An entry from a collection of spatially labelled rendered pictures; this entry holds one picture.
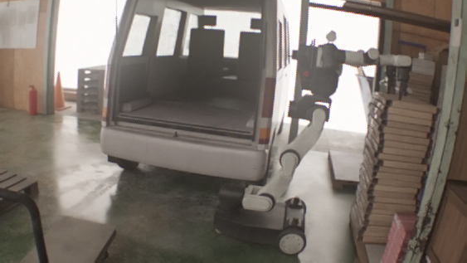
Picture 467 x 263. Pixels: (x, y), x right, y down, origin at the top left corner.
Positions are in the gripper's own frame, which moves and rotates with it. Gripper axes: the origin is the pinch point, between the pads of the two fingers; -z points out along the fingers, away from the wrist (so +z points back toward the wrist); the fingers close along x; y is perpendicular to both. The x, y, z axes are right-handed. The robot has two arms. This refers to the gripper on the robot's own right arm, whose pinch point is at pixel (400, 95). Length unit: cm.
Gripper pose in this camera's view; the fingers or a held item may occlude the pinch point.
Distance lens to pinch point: 233.0
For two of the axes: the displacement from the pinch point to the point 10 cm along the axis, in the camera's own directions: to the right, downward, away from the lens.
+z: 0.9, -9.7, -2.2
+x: 2.1, -2.0, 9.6
